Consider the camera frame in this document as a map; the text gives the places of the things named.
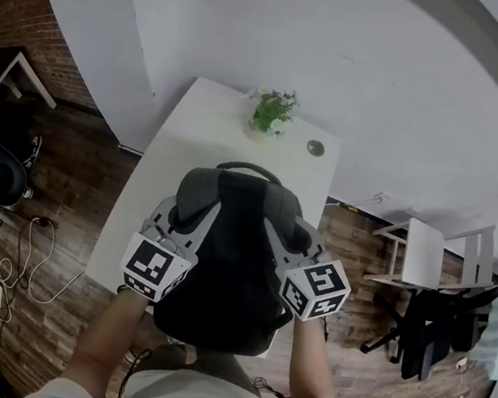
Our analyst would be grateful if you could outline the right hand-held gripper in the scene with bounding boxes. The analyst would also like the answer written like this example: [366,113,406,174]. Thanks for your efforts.
[252,212,359,327]

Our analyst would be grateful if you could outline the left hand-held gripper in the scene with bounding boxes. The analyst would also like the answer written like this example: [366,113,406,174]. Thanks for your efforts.
[115,190,224,310]

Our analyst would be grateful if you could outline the black backpack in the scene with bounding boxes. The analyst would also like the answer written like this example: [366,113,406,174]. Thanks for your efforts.
[149,153,312,362]

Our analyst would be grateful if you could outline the person's left forearm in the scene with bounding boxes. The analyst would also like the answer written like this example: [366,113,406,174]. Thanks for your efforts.
[57,282,151,398]

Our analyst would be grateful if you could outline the person's right forearm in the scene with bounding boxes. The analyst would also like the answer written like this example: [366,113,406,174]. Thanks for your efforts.
[285,314,355,398]

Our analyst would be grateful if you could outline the white wooden chair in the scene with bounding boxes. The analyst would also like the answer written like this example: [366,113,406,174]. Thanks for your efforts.
[362,207,498,300]

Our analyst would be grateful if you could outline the green plant in white pot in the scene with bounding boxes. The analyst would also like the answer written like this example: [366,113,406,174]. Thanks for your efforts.
[242,84,302,148]

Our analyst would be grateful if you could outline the person's dark trousers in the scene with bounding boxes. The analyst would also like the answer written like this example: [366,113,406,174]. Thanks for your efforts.
[136,338,261,396]

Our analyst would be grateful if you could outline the black office chair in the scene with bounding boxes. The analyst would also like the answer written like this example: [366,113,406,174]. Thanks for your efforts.
[357,250,498,392]

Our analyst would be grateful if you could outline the black white sneaker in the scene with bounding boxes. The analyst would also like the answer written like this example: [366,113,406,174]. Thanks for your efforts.
[21,133,44,172]

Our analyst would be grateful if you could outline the small white side table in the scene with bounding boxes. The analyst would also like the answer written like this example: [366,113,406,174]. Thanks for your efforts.
[0,47,63,125]

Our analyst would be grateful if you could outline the round grey cable grommet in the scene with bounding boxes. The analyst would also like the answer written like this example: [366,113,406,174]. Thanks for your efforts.
[305,138,327,157]

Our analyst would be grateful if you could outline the white power strip with cable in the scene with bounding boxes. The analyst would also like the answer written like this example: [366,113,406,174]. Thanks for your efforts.
[0,212,94,334]

